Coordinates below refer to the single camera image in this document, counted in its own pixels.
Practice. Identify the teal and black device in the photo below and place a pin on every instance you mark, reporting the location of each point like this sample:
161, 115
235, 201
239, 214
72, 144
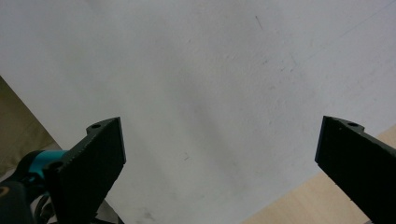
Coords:
21, 183

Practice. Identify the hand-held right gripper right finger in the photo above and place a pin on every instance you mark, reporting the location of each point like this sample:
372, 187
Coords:
355, 161

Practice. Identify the khaki cloth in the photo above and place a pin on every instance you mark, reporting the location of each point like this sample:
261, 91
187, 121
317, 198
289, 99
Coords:
18, 130

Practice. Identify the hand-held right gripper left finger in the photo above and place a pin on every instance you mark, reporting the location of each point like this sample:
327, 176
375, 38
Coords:
88, 168

